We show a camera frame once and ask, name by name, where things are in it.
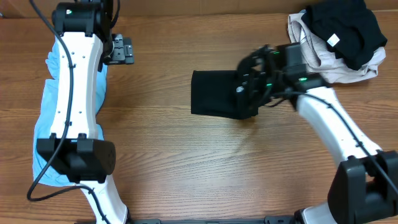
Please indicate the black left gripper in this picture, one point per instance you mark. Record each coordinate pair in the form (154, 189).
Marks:
(123, 51)

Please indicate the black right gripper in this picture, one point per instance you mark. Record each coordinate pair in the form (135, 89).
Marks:
(247, 86)

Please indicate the black polo shirt with logo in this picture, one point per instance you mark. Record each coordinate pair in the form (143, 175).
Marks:
(221, 93)

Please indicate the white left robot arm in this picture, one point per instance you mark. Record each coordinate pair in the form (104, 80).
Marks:
(73, 147)

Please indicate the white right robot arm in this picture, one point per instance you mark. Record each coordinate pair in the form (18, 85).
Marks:
(364, 188)

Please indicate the folded beige garment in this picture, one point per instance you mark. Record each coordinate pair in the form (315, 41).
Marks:
(320, 60)

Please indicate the folded black garment with tag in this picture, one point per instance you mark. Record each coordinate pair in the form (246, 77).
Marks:
(349, 29)

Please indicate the light blue t-shirt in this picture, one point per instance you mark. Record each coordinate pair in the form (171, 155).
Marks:
(49, 102)

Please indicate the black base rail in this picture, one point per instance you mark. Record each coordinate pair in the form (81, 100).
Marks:
(266, 220)

